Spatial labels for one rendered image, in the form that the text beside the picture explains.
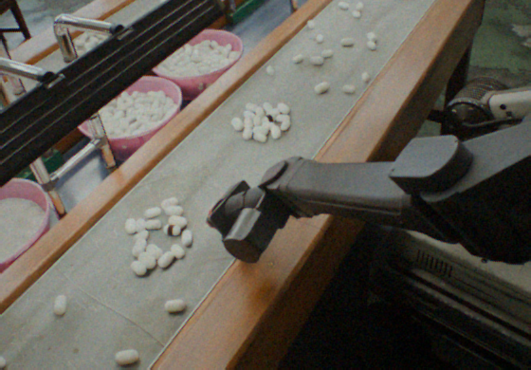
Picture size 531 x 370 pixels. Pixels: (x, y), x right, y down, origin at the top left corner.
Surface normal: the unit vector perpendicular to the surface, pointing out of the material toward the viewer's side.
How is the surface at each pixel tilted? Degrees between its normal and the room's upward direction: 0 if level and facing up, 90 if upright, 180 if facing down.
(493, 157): 45
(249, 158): 0
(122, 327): 0
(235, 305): 0
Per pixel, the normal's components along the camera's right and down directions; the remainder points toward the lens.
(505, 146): -0.74, -0.63
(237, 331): -0.11, -0.74
